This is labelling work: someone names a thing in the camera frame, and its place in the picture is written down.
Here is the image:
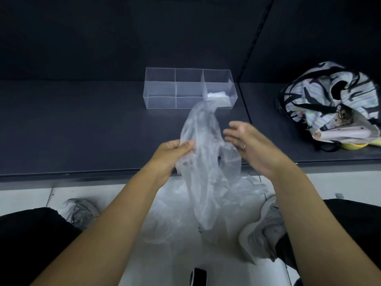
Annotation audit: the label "person's right hand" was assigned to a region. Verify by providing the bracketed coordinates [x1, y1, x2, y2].
[223, 120, 294, 180]

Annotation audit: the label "person's left hand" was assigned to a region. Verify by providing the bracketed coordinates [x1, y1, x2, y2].
[148, 139, 196, 189]

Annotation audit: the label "pile of plastic bags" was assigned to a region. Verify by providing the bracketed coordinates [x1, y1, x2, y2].
[142, 172, 269, 260]

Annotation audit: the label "clear three-compartment plastic box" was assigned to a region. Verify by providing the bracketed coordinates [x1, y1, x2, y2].
[144, 67, 239, 110]

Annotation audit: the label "person's left forearm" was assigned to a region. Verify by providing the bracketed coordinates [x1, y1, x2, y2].
[29, 169, 168, 286]

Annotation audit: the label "person's right forearm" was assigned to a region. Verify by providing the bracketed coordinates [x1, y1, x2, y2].
[269, 161, 381, 286]

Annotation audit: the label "person's right grey shoe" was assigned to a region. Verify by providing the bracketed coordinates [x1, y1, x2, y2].
[237, 195, 289, 265]

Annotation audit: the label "black white striped tote bag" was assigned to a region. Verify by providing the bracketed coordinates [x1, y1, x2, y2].
[275, 61, 381, 153]

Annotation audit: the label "pink white folder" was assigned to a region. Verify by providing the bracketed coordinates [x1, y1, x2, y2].
[312, 125, 373, 142]

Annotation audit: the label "small brown plush toy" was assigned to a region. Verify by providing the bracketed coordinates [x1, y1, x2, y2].
[333, 104, 355, 128]

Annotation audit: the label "yellow plastic item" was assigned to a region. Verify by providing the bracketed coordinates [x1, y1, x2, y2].
[341, 136, 381, 151]

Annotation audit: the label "black rolling stool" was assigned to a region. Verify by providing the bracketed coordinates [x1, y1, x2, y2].
[189, 267, 208, 286]

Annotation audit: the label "black trousers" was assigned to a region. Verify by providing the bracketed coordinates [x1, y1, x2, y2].
[0, 198, 381, 286]

